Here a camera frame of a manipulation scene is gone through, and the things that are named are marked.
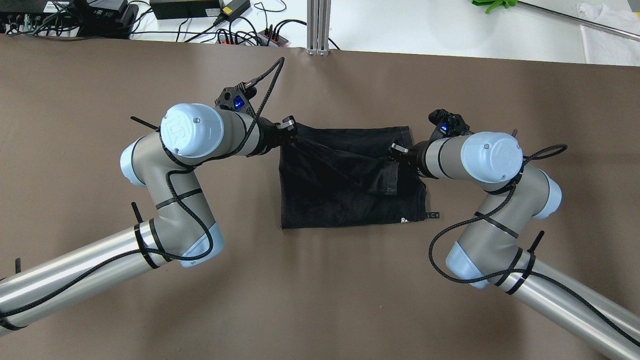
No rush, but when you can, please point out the black power supply box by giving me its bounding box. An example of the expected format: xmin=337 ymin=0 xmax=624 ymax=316
xmin=149 ymin=0 xmax=224 ymax=20

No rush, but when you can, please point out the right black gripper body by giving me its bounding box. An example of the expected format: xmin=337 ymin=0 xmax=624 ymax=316
xmin=390 ymin=141 xmax=431 ymax=178

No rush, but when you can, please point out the grey orange usb hub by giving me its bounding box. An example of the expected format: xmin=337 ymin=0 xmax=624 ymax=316
xmin=215 ymin=29 xmax=254 ymax=46
xmin=257 ymin=28 xmax=290 ymax=48

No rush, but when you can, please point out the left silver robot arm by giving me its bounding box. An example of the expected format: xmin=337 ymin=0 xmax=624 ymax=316
xmin=1 ymin=104 xmax=297 ymax=335

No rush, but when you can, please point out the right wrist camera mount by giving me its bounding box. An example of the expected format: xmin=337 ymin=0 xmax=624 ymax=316
xmin=428 ymin=109 xmax=474 ymax=138

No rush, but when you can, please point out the black t-shirt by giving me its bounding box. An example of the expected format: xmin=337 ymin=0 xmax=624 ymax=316
xmin=278 ymin=124 xmax=441 ymax=230

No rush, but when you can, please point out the long metal rod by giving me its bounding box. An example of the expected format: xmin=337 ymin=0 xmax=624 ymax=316
xmin=517 ymin=1 xmax=640 ymax=38

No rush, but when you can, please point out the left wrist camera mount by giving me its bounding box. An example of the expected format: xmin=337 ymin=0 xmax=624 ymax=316
xmin=214 ymin=82 xmax=258 ymax=117

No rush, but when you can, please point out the green toy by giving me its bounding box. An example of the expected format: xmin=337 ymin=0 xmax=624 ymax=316
xmin=471 ymin=0 xmax=519 ymax=14

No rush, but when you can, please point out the aluminium frame post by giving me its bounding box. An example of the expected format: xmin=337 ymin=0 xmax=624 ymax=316
xmin=305 ymin=0 xmax=331 ymax=57

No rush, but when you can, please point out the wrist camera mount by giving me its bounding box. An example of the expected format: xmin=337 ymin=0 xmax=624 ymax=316
xmin=428 ymin=109 xmax=474 ymax=138
xmin=214 ymin=82 xmax=258 ymax=117

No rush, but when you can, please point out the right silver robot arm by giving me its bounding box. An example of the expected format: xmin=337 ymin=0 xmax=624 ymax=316
xmin=389 ymin=132 xmax=639 ymax=360

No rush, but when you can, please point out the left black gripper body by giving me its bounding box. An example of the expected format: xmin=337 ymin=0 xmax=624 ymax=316
xmin=257 ymin=116 xmax=298 ymax=156

